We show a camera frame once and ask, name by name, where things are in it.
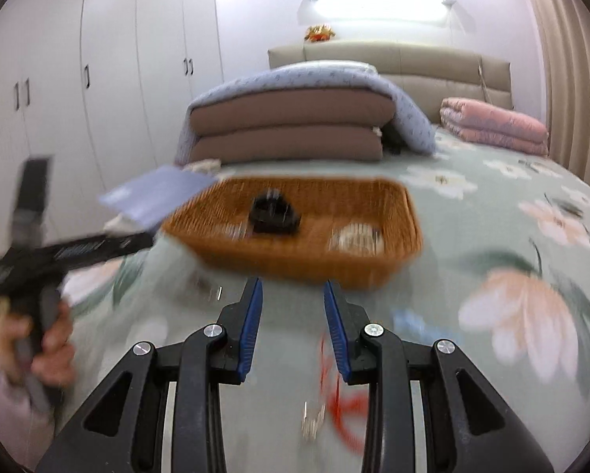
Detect red braided cord bracelet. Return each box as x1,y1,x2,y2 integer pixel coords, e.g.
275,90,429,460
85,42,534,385
318,331,370,454

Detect gold metal ring clasp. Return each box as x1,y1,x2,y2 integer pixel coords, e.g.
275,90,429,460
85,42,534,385
300,402,326,442

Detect clear crystal bead bracelet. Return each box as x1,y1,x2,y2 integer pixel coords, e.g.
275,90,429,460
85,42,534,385
326,223,387,254

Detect black scrunchie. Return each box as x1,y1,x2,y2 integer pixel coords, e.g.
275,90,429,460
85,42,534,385
248,189,301,235

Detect light blue hair clip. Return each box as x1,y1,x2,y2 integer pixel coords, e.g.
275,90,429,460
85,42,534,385
391,309,463,346

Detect person's left hand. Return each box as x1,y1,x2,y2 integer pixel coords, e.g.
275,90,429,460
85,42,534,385
0,299,77,388

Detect blue folder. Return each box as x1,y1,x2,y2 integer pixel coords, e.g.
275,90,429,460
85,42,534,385
99,166,218,235

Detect floral green bedspread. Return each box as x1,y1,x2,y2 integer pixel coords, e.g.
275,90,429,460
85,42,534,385
0,127,590,473

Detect cream fluffy cloth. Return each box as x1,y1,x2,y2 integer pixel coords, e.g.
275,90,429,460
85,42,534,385
182,159,221,176

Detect white wardrobe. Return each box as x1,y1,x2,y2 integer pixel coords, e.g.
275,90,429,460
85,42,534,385
0,0,222,253

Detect brown wicker basket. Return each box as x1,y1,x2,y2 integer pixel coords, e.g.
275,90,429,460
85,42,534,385
162,176,423,289

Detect folded brown quilt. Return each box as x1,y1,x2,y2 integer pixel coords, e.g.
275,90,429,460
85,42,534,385
179,89,395,164

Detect blue patterned blanket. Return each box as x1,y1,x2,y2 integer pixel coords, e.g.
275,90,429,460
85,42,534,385
174,61,436,166

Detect folded pink blanket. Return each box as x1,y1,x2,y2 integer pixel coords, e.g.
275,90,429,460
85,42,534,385
439,97,549,157

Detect beige padded headboard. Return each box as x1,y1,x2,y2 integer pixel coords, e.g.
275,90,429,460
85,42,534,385
268,41,514,119

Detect orange plush toy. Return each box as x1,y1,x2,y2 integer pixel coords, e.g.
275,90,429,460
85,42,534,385
304,24,335,43

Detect beige pleated curtain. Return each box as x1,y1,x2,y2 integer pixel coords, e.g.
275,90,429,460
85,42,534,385
530,0,590,185

